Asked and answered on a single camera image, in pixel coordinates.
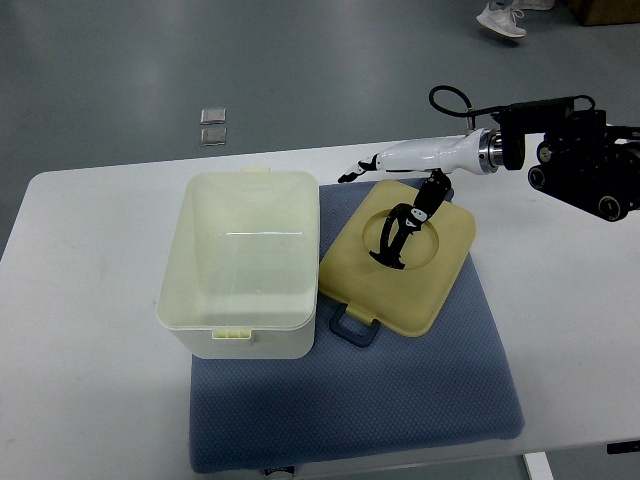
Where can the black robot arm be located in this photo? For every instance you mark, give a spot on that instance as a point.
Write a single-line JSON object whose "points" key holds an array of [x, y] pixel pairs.
{"points": [[582, 160]]}

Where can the white table leg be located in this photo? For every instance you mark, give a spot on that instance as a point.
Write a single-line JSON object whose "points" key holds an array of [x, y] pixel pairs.
{"points": [[537, 466]]}

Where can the lower metal floor plate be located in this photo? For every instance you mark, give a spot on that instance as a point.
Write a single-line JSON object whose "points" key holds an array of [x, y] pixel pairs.
{"points": [[213, 136]]}

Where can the white storage box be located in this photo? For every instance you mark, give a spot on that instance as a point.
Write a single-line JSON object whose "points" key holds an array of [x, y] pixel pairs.
{"points": [[241, 279]]}

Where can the white sneaker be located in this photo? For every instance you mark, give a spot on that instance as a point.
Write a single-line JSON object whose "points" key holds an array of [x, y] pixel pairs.
{"points": [[502, 18]]}

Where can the brown cardboard box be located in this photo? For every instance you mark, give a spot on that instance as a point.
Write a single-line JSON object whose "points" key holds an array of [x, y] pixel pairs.
{"points": [[605, 12]]}

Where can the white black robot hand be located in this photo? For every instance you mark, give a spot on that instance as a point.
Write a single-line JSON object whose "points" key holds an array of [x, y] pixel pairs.
{"points": [[479, 152]]}

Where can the black table bracket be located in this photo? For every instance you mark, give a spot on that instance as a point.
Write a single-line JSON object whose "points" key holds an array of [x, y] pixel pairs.
{"points": [[624, 447]]}

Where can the label tag under mat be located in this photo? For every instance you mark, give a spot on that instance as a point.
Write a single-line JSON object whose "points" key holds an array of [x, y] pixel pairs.
{"points": [[279, 473]]}

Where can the blue grey cushion mat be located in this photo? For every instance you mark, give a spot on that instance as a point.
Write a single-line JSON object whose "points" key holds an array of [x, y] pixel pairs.
{"points": [[451, 386]]}

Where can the yellow box lid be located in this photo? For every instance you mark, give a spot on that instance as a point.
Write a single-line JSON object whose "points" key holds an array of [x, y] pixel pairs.
{"points": [[386, 260]]}

